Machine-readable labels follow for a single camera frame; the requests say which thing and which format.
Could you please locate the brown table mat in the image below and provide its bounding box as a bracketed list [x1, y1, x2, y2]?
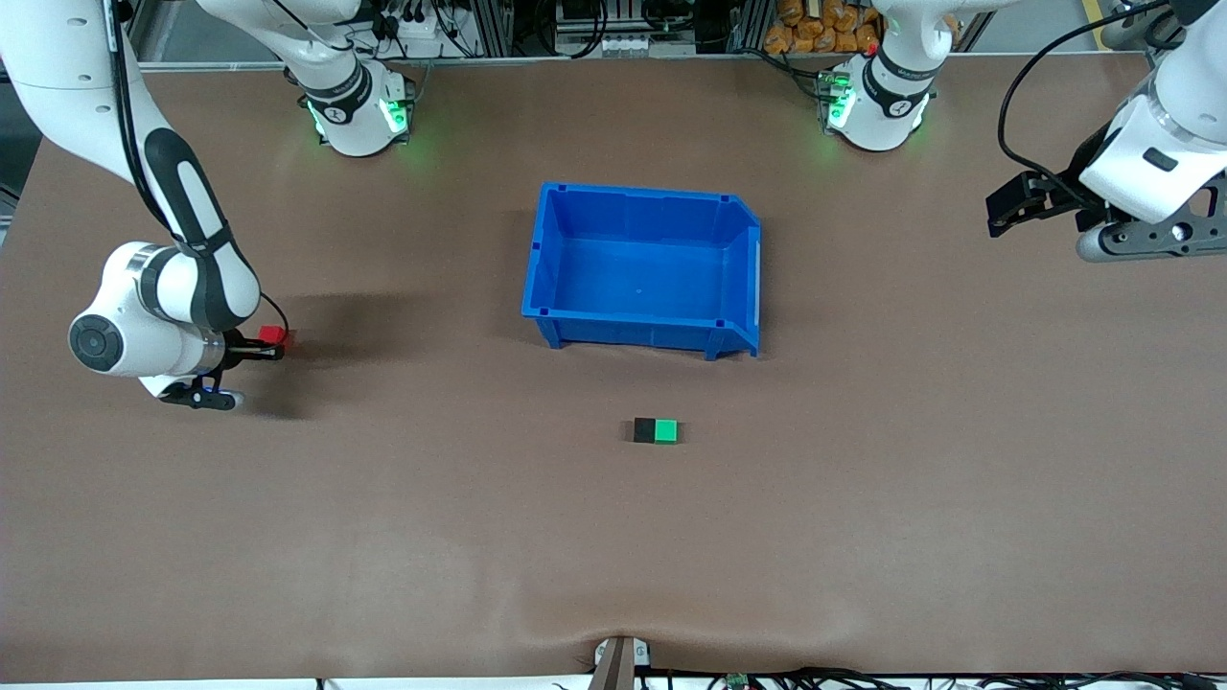
[0, 53, 1227, 683]

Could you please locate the white power strip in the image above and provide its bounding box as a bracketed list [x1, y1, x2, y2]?
[379, 10, 444, 60]

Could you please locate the blue plastic storage bin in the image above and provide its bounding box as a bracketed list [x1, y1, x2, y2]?
[521, 182, 763, 361]

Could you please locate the white long socket bar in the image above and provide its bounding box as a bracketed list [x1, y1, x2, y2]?
[556, 34, 699, 57]

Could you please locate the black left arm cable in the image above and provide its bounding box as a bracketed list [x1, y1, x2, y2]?
[997, 0, 1185, 207]

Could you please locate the grey camera stand bracket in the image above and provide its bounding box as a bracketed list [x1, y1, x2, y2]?
[592, 635, 653, 690]

